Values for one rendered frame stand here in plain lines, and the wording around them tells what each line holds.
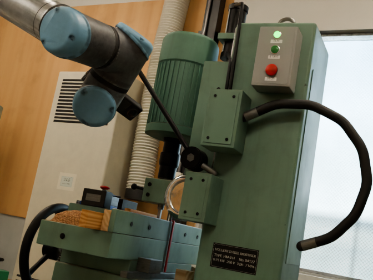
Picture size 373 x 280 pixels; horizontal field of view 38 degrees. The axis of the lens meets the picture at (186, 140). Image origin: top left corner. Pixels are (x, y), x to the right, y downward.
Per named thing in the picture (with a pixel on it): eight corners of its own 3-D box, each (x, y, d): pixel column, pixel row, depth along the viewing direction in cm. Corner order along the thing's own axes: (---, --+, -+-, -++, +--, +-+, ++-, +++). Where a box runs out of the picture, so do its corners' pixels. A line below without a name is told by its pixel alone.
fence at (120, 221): (200, 246, 178) (203, 229, 179) (205, 247, 177) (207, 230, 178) (107, 231, 125) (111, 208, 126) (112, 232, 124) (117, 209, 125)
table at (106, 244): (122, 249, 189) (126, 232, 190) (202, 265, 177) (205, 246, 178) (5, 236, 135) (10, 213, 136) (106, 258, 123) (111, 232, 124)
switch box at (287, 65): (256, 92, 140) (266, 35, 143) (294, 94, 136) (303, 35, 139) (250, 84, 135) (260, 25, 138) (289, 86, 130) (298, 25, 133)
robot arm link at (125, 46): (130, 33, 103) (98, 87, 106) (165, 49, 112) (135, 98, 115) (103, 11, 108) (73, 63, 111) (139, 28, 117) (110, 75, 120)
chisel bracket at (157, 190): (150, 208, 160) (155, 180, 162) (192, 215, 155) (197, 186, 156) (139, 205, 154) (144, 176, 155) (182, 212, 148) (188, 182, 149)
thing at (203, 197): (191, 222, 139) (199, 176, 141) (216, 226, 136) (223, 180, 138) (176, 218, 130) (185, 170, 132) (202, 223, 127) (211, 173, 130)
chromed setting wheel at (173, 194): (163, 218, 142) (171, 172, 144) (206, 225, 137) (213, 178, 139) (158, 216, 139) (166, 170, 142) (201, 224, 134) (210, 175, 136)
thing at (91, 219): (190, 244, 180) (192, 232, 181) (195, 245, 179) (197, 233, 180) (77, 226, 121) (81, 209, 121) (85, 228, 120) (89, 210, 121)
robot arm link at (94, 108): (125, 99, 109) (101, 139, 112) (129, 86, 121) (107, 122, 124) (85, 75, 108) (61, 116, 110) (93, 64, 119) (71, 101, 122)
